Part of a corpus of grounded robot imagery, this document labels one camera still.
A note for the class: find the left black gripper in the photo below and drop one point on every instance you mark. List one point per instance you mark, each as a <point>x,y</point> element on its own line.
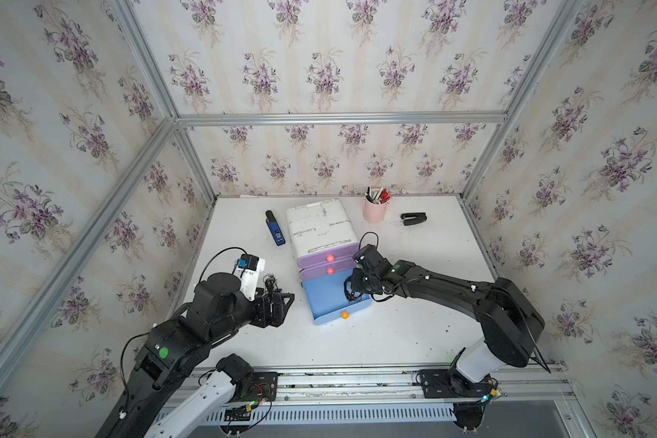
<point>265,319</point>

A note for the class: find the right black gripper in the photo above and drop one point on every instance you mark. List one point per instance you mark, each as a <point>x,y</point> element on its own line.
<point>352,284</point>

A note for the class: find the black earphones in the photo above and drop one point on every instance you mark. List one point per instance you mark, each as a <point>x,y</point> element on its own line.
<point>350,294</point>
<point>271,287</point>

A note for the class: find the purple top drawer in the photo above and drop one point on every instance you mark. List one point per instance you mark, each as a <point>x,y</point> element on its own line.
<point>322,256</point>

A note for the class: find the purple drawer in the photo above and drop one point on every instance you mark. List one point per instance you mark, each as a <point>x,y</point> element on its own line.
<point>322,256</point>
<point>327,269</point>

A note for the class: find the blue bottom drawer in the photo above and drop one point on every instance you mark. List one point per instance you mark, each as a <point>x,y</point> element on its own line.
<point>330,297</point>

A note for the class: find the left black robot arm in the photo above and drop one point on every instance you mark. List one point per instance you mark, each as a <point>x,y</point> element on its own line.
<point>174,348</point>

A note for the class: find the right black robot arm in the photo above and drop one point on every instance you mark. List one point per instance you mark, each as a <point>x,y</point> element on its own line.
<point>511,326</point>

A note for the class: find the white drawer cabinet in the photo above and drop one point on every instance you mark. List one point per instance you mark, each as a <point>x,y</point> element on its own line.
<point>318,227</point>

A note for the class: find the pink pen holder cup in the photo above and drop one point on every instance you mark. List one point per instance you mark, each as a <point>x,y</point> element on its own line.
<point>376,201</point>

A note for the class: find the black stapler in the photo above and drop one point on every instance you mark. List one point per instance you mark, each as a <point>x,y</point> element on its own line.
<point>412,219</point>

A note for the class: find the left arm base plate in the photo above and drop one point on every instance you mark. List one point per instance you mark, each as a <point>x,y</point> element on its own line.
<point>259,386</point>

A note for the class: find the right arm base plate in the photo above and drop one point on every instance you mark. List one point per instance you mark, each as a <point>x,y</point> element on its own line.
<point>449,383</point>

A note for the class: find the aluminium mounting rail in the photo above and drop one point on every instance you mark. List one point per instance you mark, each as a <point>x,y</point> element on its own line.
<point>398,384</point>

